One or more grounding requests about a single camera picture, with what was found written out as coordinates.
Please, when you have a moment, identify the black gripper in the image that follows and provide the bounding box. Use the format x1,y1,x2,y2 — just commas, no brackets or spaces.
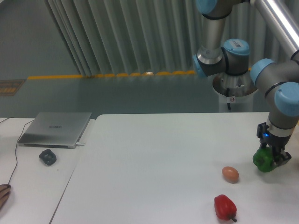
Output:
256,122,292,167

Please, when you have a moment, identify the green bell pepper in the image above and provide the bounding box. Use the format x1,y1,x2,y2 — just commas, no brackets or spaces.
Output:
252,147,277,173

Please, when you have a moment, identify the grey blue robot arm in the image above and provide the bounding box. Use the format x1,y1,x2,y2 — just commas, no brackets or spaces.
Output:
193,0,299,172

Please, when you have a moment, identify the red bell pepper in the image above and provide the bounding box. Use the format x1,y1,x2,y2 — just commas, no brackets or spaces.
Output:
214,194,237,222

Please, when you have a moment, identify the person's hand on mouse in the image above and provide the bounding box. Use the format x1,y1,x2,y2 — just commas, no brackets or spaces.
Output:
0,188,11,208

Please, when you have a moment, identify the brown egg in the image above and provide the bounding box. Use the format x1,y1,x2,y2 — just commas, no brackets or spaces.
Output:
222,166,239,183

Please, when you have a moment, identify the silver closed laptop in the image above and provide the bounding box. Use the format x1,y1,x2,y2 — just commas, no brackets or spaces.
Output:
18,112,92,148

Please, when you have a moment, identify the black computer mouse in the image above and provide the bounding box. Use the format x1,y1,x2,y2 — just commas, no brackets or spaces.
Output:
0,184,11,190

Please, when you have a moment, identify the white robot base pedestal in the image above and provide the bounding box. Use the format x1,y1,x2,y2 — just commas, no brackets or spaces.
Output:
212,72,257,112

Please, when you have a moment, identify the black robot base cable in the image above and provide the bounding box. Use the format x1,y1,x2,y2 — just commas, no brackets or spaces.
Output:
225,87,232,111

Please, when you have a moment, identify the black mouse cable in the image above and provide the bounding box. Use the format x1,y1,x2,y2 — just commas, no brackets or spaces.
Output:
0,117,35,185

